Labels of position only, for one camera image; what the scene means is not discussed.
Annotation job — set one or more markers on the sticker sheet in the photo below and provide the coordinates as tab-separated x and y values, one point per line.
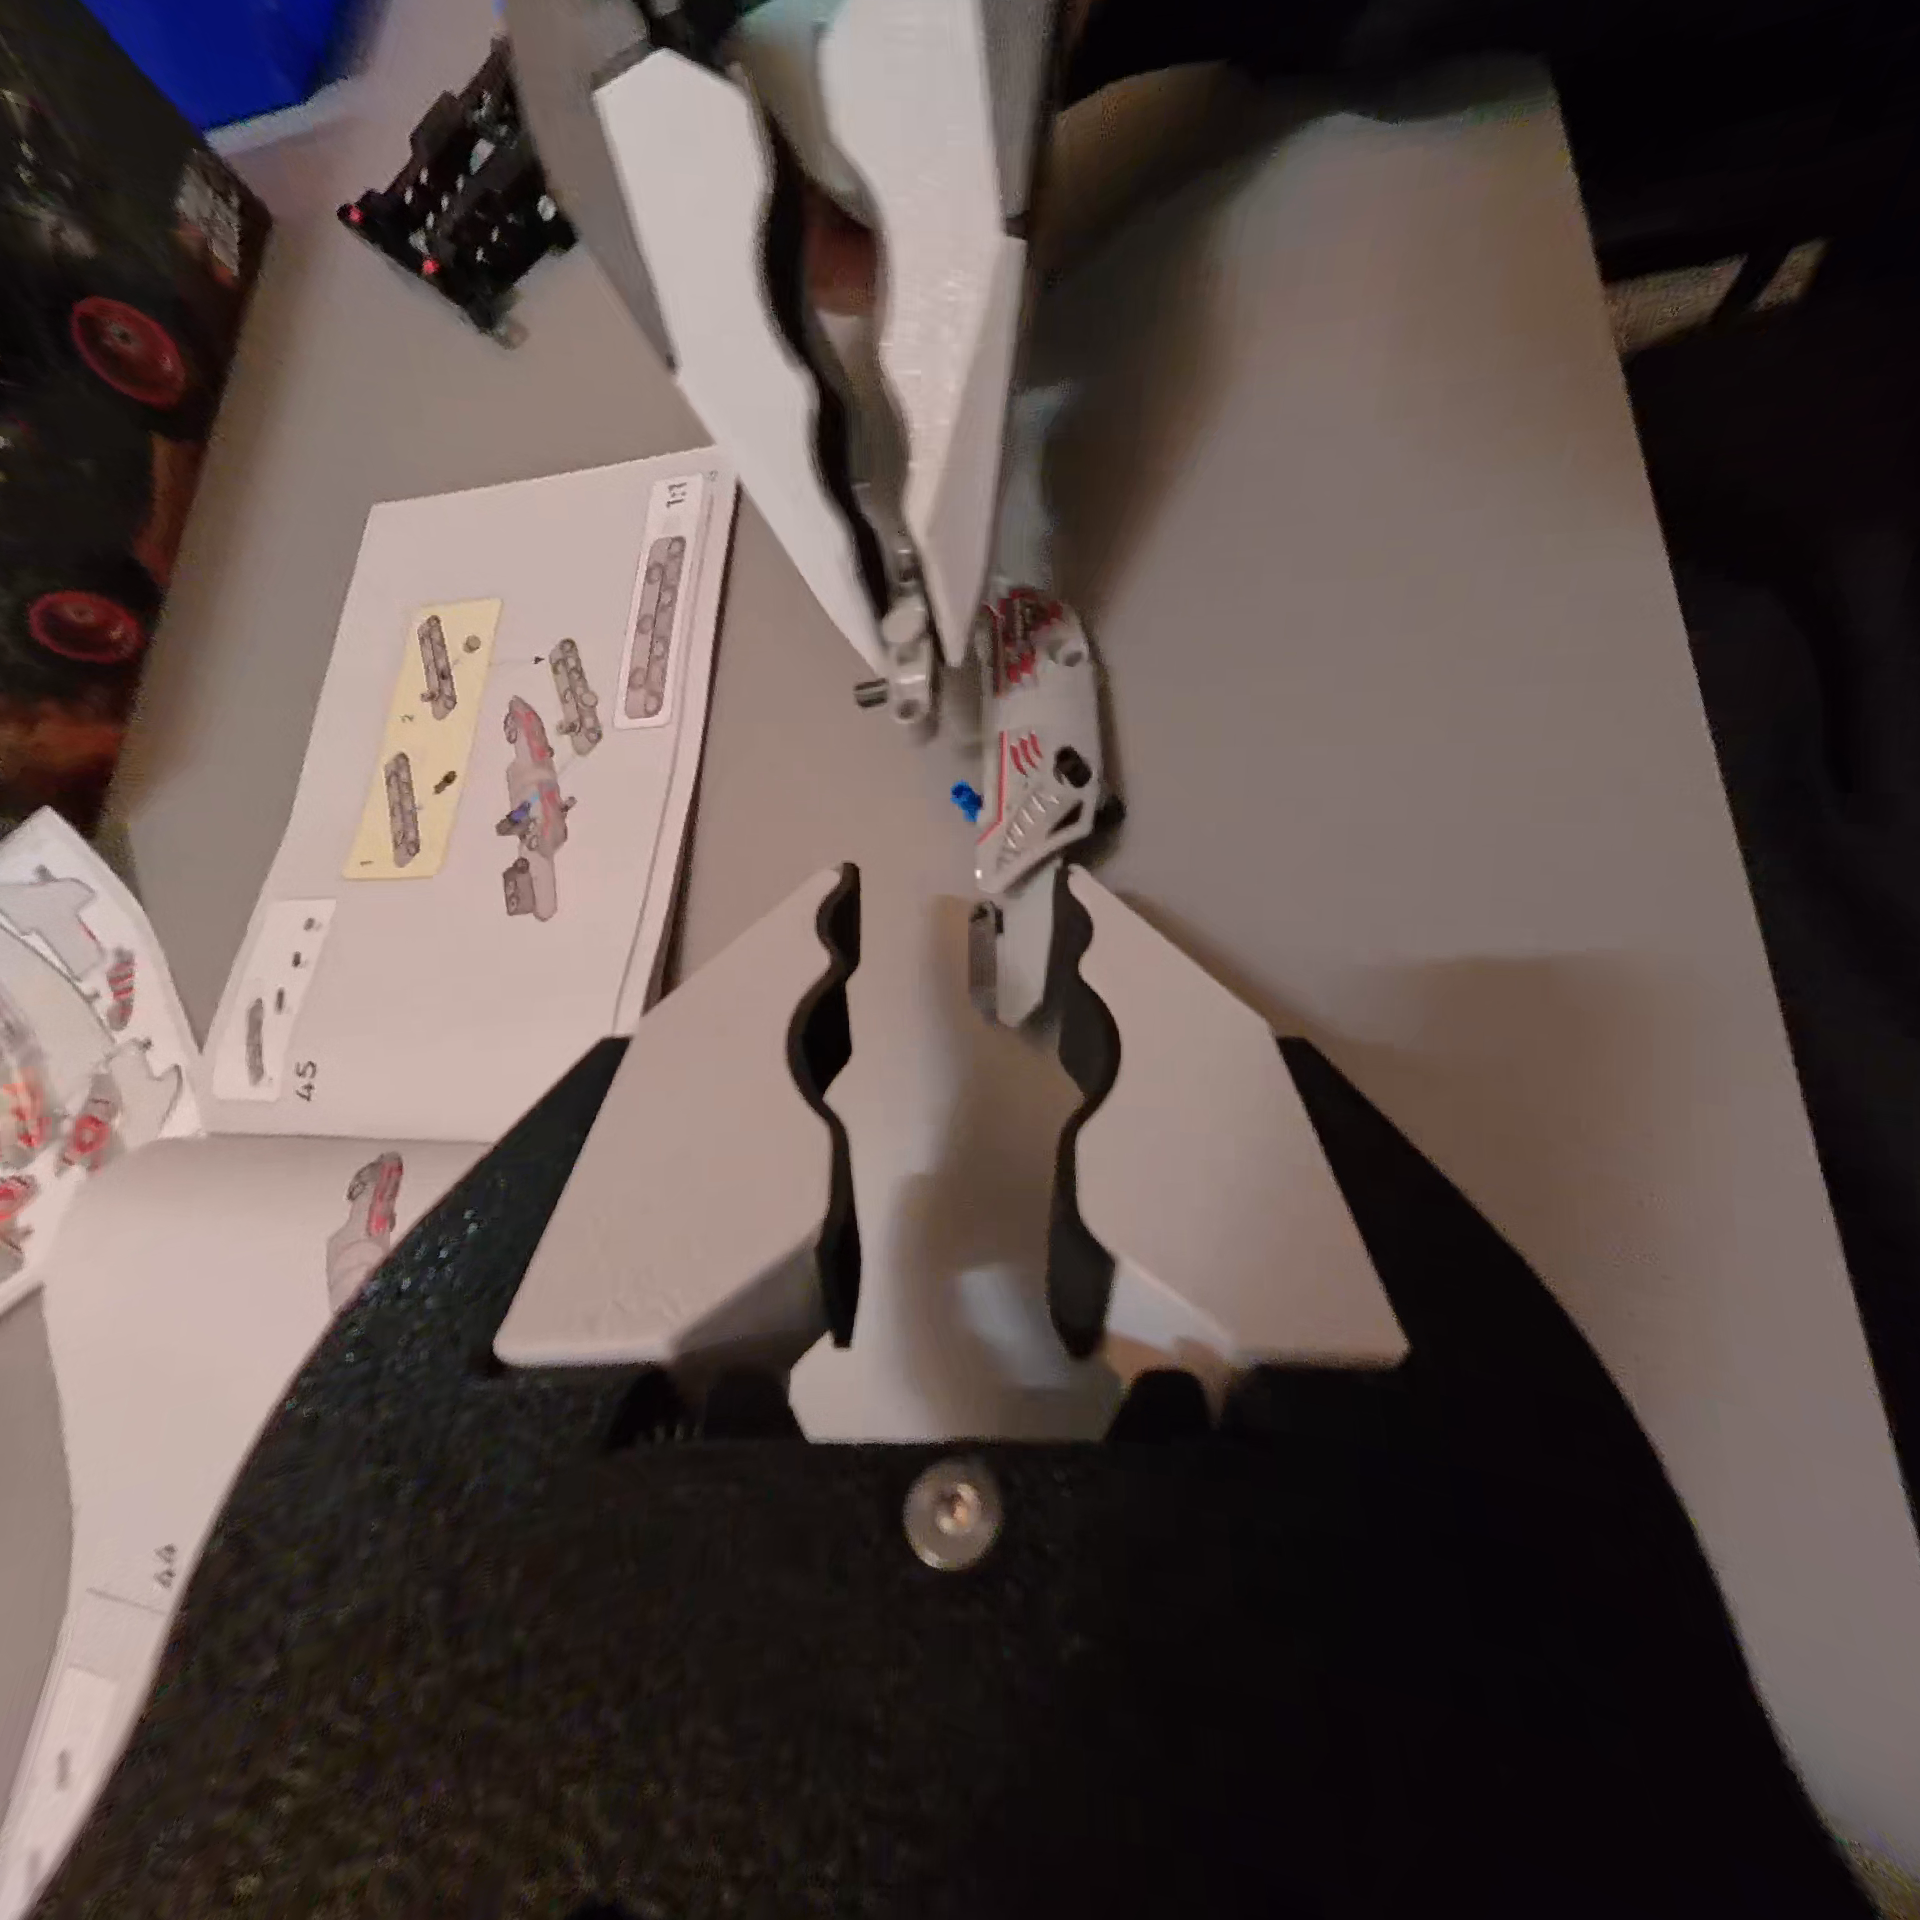
76	1049

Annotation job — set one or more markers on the grey red toy car panel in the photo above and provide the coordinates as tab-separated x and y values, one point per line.
1036	780

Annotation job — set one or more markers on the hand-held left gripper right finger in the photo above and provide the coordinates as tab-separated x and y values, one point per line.
1229	1185

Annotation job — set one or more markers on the open instruction booklet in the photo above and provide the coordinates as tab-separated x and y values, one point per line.
450	960

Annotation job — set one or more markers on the blue plastic bin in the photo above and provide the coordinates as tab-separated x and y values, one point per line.
240	54

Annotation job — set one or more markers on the small grey brick beam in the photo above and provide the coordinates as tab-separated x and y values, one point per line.
911	661

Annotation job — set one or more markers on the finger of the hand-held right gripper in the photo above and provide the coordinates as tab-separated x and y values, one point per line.
960	270
704	300

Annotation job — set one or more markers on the black brick assembly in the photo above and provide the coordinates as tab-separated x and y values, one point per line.
464	212

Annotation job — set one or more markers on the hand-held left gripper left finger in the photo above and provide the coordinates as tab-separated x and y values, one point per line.
674	1185

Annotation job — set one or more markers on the black toy set box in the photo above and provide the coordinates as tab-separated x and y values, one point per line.
89	450

